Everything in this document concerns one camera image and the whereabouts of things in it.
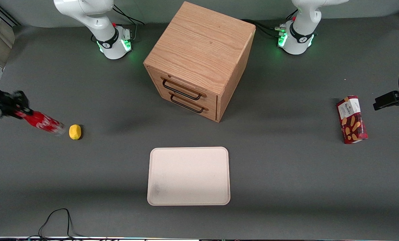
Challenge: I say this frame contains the red coke bottle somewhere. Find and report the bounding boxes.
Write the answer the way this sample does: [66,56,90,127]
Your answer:
[15,110,66,136]

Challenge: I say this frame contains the beige rectangular tray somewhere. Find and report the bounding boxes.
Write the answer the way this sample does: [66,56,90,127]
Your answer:
[147,147,231,206]

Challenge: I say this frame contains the red wafer box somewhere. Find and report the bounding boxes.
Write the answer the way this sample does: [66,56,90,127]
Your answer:
[336,95,369,145]

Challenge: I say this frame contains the yellow lemon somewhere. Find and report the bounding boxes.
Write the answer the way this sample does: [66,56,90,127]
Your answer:
[69,124,82,140]

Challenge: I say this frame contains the beige plastic container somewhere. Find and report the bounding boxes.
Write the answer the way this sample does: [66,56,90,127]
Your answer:
[0,18,16,69]

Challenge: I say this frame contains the wooden drawer front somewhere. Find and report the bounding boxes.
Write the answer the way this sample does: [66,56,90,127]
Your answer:
[155,88,218,121]
[148,68,218,108]

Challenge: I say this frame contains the oak wood drawer cabinet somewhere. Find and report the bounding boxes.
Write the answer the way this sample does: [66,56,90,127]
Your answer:
[143,1,256,123]

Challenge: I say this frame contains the aluminium frame rail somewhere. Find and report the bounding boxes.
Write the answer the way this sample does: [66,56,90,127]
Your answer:
[0,3,20,27]

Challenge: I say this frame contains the thin black table cable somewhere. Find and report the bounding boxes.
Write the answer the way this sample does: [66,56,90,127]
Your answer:
[29,208,86,240]

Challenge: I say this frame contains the black right arm base cables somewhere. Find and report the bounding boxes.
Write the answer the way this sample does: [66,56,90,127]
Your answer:
[111,5,145,43]

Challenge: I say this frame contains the black arm base cables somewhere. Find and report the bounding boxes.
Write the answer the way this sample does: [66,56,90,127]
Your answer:
[241,9,299,38]
[111,5,145,43]

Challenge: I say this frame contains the black left arm base cables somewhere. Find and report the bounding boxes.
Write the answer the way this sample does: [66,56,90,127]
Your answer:
[241,9,299,38]

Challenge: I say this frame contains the black metal drawer handle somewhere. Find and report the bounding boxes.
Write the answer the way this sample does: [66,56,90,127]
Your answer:
[170,94,206,113]
[162,79,203,101]

